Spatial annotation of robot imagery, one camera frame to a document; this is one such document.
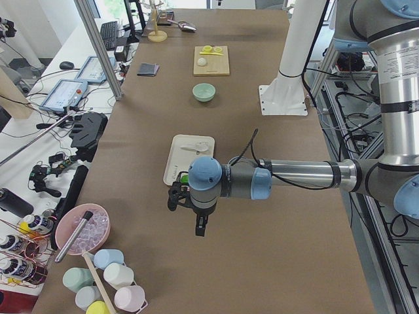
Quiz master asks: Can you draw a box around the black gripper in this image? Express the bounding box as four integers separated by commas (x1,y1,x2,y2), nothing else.
191,196,217,236

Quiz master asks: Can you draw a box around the white ceramic spoon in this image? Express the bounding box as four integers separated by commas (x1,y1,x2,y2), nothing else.
181,142,209,152

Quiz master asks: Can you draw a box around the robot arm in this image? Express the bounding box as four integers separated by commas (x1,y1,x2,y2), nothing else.
168,1,418,236

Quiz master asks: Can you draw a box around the pink bowl with ice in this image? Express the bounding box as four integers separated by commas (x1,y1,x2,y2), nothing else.
55,203,111,255

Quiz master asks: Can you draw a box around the mint green bowl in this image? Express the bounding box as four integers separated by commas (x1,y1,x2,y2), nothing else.
192,83,216,102

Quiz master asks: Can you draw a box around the green lime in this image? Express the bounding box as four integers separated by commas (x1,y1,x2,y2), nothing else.
180,175,189,183

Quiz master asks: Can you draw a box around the cream rabbit tray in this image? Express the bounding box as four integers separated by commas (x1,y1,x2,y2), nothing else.
163,134,215,186

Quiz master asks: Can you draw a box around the white cup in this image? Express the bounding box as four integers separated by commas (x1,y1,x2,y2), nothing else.
103,263,134,290

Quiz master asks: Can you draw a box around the pink cup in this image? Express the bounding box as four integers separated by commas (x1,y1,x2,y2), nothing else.
114,285,148,313

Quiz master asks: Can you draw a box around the blue cup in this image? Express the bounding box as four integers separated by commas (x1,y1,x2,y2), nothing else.
93,249,124,270

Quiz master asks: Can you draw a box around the yellow cup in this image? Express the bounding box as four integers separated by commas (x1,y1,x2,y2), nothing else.
86,300,110,314

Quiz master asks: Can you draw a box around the green cup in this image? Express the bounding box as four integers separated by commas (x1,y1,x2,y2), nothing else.
62,268,94,293

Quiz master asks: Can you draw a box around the bamboo cutting board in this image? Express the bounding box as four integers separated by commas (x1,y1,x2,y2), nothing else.
193,46,230,77

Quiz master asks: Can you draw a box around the grey folded cloth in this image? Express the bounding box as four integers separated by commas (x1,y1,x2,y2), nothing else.
137,63,160,77

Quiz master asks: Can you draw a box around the yellow plastic knife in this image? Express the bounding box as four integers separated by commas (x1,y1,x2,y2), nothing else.
199,52,225,56

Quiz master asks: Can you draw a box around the lemon slice stack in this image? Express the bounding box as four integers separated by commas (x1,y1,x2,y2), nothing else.
200,45,213,55

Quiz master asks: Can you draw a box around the blue teach pendant far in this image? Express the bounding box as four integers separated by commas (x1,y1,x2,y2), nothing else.
75,56,106,84

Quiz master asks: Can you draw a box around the blue teach pendant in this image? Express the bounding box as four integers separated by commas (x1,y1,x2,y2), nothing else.
75,56,106,84
39,79,88,113

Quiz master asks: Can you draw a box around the blue teach pendant near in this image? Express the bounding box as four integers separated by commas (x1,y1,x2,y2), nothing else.
39,79,88,113

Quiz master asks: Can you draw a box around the wooden mug tree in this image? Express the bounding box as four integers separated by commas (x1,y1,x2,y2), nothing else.
147,0,168,43

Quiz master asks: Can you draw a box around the metal scoop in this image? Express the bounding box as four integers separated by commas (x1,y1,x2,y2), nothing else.
168,20,197,33

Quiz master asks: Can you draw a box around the black keyboard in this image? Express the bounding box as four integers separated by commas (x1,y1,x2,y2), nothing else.
100,21,118,51

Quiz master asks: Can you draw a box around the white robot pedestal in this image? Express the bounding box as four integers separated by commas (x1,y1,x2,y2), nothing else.
259,0,329,116

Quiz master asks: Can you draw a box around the aluminium frame post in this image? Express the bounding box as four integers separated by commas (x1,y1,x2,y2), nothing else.
74,0,122,101

